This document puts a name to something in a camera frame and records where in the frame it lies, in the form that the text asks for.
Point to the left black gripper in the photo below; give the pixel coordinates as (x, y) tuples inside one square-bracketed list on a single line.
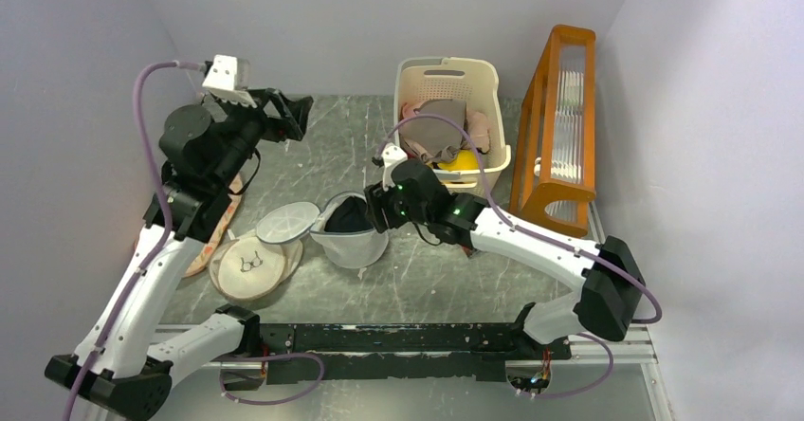
[(296, 110)]

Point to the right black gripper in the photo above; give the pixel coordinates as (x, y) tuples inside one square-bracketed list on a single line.
[(378, 207)]

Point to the black bra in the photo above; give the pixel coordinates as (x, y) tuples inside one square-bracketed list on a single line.
[(349, 216)]

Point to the white mesh laundry bag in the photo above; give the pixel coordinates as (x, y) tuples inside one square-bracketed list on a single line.
[(296, 220)]

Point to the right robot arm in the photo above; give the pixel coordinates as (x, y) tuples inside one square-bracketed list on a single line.
[(604, 280)]

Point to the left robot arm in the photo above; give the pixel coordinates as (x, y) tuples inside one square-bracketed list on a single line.
[(117, 366)]

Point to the cream plastic laundry basket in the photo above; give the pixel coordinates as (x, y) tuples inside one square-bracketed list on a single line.
[(476, 83)]

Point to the grey brown cloth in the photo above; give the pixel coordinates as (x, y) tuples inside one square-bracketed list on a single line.
[(444, 155)]

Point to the floral pink oven mitt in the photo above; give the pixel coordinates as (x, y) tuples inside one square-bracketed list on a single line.
[(213, 236)]

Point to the yellow toy in basket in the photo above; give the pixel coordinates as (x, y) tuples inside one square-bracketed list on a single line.
[(464, 161)]

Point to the pink cloth in basket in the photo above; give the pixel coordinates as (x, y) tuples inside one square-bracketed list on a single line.
[(478, 130)]

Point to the beige round fabric pad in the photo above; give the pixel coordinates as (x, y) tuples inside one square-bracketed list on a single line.
[(246, 269)]

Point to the orange wooden rack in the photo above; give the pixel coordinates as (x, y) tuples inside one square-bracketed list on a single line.
[(554, 168)]

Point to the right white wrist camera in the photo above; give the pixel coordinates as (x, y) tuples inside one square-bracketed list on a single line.
[(387, 159)]

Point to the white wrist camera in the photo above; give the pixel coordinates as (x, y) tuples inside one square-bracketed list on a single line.
[(387, 159), (226, 79)]

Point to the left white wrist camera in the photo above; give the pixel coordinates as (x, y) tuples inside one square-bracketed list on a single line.
[(226, 79)]

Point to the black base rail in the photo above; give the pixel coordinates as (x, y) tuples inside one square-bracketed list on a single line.
[(405, 350)]

